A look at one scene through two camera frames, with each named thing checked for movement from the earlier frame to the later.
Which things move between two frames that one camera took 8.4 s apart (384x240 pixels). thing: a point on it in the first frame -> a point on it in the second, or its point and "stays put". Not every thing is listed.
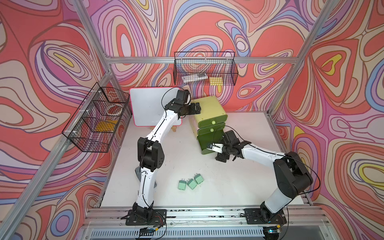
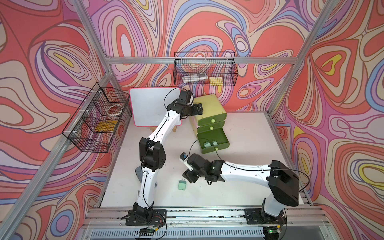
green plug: x=182 y=184 stays put
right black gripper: x=222 y=157 -> x=189 y=176
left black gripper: x=192 y=110 stays put
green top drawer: x=212 y=121 stays put
